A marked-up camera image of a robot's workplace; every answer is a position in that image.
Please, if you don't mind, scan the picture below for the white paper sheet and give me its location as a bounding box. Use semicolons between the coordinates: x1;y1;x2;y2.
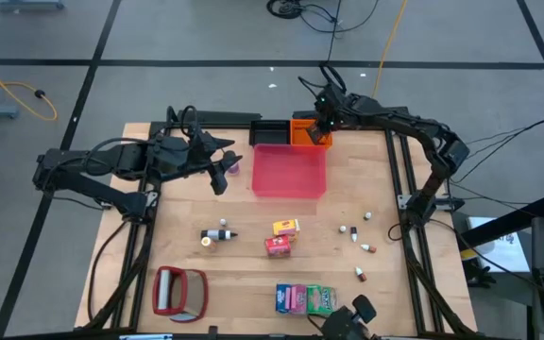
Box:
465;215;532;274

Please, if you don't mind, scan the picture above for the red mini cereal box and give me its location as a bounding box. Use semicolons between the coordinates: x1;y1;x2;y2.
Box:
264;234;293;259

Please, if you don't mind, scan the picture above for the purple small jar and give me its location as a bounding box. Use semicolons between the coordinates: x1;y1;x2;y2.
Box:
223;149;241;177

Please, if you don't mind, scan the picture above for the yellow looped floor cable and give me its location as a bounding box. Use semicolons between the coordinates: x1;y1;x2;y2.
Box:
0;49;59;122

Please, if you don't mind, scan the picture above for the pink translucent plastic bin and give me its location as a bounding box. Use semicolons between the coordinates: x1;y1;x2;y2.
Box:
251;144;329;199

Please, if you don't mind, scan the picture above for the black jointed device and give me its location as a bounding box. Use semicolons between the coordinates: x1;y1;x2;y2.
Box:
319;294;378;340

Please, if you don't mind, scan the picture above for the blue mini cereal box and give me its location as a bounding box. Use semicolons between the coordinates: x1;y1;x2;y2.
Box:
275;282;293;315

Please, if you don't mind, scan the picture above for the black flat panel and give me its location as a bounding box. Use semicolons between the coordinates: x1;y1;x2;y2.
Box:
191;110;264;127

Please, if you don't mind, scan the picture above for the black desk beam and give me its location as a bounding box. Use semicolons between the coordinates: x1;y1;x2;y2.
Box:
458;195;544;250

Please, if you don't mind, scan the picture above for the black metal table frame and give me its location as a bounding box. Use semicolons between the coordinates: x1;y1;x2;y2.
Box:
82;120;479;339

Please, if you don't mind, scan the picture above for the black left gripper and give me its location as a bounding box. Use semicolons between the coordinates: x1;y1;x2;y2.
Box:
172;131;244;174

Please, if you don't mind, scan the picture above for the black plastic bin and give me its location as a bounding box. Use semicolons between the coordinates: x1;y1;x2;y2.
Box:
248;119;293;146

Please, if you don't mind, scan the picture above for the black coiled cable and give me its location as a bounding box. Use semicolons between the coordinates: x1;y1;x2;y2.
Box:
265;0;382;35

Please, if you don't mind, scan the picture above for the black icing tube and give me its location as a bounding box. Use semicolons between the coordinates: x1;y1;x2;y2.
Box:
200;229;239;241

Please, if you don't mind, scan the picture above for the orange plastic bin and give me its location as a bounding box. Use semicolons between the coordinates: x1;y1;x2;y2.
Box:
289;118;333;150

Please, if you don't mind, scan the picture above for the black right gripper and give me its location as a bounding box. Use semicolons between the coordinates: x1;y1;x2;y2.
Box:
307;83;349;145

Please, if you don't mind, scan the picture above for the yellow hanging cable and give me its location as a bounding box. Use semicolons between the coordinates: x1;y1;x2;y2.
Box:
370;0;409;100

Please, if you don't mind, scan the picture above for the black perforated panel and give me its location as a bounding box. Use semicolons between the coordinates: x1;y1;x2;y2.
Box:
292;106;413;128

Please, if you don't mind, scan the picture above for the pink mini cereal box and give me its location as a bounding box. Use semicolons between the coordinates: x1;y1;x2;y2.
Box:
290;283;309;315

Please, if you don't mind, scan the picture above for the yellow mini cereal box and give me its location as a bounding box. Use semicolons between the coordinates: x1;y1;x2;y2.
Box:
272;218;301;242

